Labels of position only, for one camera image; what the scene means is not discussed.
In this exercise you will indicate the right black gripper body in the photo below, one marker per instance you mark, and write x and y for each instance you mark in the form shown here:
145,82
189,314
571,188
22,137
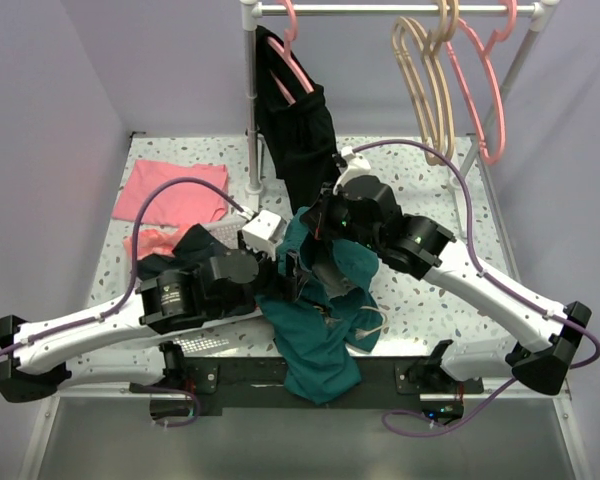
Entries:
333,219

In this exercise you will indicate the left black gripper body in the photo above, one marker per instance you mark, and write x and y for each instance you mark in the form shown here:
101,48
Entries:
274,283

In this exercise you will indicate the teal green shorts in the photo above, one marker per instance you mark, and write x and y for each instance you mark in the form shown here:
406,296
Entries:
335,309

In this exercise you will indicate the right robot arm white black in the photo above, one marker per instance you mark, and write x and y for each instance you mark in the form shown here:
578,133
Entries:
543,335

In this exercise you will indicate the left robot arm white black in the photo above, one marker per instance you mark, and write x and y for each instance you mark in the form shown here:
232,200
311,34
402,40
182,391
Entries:
126,341

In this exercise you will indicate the black shorts on hanger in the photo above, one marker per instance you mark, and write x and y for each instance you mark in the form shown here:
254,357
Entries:
301,137

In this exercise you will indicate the beige wooden hanger back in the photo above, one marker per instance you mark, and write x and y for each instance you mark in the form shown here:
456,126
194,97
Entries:
447,90

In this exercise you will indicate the beige wooden hanger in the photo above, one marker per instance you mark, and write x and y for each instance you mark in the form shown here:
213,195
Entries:
420,100
447,90

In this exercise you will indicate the beige wooden hanger front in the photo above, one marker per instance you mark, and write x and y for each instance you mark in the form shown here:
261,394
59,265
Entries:
420,100

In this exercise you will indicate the pink hanger holding shorts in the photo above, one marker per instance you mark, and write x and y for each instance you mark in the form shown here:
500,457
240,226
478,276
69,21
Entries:
283,49

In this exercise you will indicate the dark navy garment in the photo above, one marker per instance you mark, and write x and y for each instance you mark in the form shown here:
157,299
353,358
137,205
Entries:
196,245

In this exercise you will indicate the pink folded shirt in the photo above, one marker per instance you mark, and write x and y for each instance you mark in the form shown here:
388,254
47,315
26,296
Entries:
181,205

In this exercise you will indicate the coral patterned garment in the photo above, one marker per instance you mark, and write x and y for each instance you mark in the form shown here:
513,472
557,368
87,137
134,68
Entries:
152,242

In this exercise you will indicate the white metal clothes rack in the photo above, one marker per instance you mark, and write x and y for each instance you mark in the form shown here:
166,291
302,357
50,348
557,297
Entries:
417,53

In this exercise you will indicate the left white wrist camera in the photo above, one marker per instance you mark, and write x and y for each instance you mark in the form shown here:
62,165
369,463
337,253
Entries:
264,233

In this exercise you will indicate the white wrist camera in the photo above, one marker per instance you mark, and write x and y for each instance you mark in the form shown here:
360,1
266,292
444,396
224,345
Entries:
352,165
264,233

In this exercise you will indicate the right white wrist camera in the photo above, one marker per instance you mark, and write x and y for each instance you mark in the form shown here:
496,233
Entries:
352,165

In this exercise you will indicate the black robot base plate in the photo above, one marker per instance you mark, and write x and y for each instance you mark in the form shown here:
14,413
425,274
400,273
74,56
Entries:
258,382

